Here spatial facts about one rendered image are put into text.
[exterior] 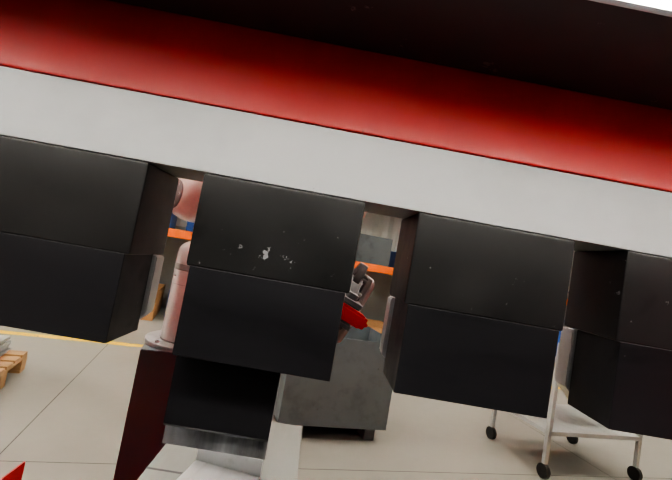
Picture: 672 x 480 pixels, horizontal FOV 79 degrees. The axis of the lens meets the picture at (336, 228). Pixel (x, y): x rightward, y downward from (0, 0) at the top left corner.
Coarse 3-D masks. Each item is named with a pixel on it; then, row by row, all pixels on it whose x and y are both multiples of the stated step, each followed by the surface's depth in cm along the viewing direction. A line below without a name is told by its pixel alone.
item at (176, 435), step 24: (192, 360) 39; (192, 384) 39; (216, 384) 39; (240, 384) 39; (264, 384) 39; (168, 408) 38; (192, 408) 39; (216, 408) 39; (240, 408) 39; (264, 408) 39; (168, 432) 39; (192, 432) 39; (216, 432) 39; (240, 432) 39; (264, 432) 39; (264, 456) 39
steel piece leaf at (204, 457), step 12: (204, 456) 51; (216, 456) 51; (228, 456) 51; (240, 456) 51; (192, 468) 49; (204, 468) 50; (216, 468) 50; (228, 468) 51; (240, 468) 50; (252, 468) 50
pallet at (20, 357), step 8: (8, 352) 303; (16, 352) 306; (24, 352) 309; (0, 360) 287; (8, 360) 289; (16, 360) 292; (24, 360) 309; (0, 368) 272; (8, 368) 280; (16, 368) 303; (24, 368) 313; (0, 376) 269; (0, 384) 272
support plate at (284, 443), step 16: (272, 432) 63; (288, 432) 64; (176, 448) 53; (192, 448) 54; (272, 448) 58; (288, 448) 59; (160, 464) 49; (176, 464) 50; (272, 464) 54; (288, 464) 55
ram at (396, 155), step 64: (0, 0) 37; (64, 0) 37; (0, 64) 37; (64, 64) 37; (128, 64) 37; (192, 64) 37; (256, 64) 38; (320, 64) 38; (384, 64) 38; (0, 128) 36; (64, 128) 37; (128, 128) 37; (192, 128) 37; (256, 128) 37; (320, 128) 38; (384, 128) 38; (448, 128) 38; (512, 128) 38; (576, 128) 39; (640, 128) 39; (320, 192) 37; (384, 192) 37; (448, 192) 38; (512, 192) 38; (576, 192) 38; (640, 192) 38
